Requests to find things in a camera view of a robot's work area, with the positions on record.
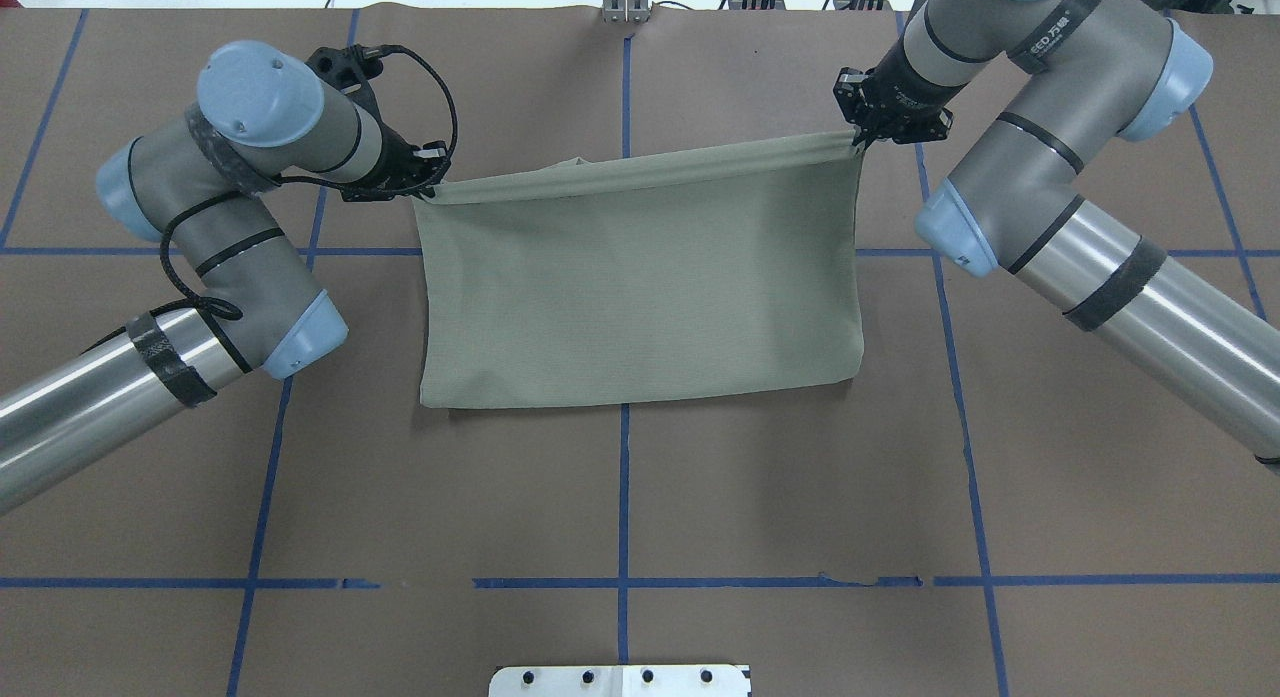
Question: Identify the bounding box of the white metal base plate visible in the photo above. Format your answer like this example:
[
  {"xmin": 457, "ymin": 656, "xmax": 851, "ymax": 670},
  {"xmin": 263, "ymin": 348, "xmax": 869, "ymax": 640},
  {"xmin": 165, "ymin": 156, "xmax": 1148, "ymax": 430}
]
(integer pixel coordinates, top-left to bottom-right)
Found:
[{"xmin": 488, "ymin": 664, "xmax": 753, "ymax": 696}]

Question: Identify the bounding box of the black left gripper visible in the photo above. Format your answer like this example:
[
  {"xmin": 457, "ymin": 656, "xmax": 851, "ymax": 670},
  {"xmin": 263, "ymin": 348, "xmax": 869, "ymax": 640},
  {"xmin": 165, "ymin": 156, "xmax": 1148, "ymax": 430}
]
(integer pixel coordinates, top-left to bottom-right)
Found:
[{"xmin": 340, "ymin": 142, "xmax": 451, "ymax": 202}]

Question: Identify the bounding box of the olive green long-sleeve shirt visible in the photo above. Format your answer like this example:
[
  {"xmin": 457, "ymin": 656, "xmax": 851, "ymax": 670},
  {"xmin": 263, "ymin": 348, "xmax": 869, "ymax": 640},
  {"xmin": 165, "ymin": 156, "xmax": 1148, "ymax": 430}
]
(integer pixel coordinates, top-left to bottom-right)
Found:
[{"xmin": 415, "ymin": 132, "xmax": 864, "ymax": 411}]

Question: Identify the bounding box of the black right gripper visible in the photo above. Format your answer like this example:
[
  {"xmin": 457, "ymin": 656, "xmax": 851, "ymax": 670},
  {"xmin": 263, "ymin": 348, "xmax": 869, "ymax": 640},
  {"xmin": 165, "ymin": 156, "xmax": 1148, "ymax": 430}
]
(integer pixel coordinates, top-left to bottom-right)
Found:
[{"xmin": 835, "ymin": 67, "xmax": 954, "ymax": 147}]

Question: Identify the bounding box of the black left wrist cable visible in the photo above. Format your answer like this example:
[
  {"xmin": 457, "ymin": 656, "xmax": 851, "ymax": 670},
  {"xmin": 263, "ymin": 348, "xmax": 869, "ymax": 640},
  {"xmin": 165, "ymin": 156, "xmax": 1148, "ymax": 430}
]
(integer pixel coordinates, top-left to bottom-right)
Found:
[{"xmin": 160, "ymin": 43, "xmax": 460, "ymax": 324}]

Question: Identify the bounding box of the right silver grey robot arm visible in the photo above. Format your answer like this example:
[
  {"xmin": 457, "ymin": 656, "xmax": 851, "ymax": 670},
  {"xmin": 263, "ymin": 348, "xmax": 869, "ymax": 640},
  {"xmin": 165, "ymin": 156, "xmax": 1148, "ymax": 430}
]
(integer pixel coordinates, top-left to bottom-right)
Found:
[{"xmin": 833, "ymin": 0, "xmax": 1279, "ymax": 472}]

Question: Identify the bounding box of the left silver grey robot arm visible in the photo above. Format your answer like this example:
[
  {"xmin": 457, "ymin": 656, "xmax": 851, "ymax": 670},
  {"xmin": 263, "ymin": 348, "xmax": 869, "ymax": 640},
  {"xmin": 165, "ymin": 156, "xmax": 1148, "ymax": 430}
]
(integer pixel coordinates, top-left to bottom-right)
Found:
[{"xmin": 1, "ymin": 40, "xmax": 457, "ymax": 513}]

